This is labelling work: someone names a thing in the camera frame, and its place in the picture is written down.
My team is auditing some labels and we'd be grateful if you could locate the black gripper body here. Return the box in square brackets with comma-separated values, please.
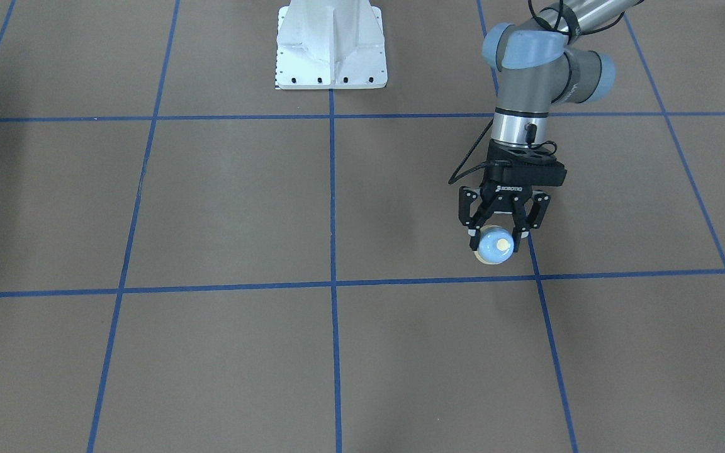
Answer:
[480, 181, 532, 218]

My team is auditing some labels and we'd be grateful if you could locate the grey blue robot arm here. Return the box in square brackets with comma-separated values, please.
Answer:
[458, 1, 637, 250]

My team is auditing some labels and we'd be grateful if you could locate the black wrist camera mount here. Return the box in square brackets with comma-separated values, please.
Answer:
[485, 140, 567, 187]

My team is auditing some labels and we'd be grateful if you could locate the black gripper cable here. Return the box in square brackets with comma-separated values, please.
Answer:
[448, 0, 627, 186]

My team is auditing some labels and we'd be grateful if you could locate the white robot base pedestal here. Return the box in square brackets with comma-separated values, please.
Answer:
[274, 1, 388, 90]

